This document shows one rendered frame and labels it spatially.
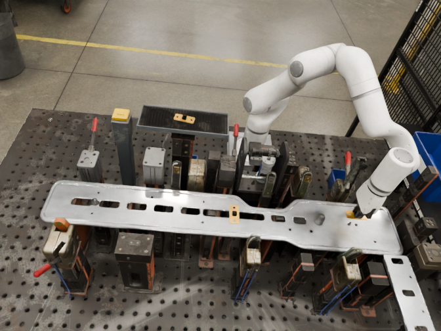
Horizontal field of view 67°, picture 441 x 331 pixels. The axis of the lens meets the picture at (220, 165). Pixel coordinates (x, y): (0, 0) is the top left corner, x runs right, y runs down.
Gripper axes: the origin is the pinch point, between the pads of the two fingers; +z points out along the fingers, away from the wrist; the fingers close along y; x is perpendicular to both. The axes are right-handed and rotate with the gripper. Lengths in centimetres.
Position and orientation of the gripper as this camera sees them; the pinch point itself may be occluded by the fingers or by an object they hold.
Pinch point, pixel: (359, 211)
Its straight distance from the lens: 138.8
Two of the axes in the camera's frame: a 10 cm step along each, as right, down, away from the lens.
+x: 9.9, 0.9, 0.8
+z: -1.2, 6.5, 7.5
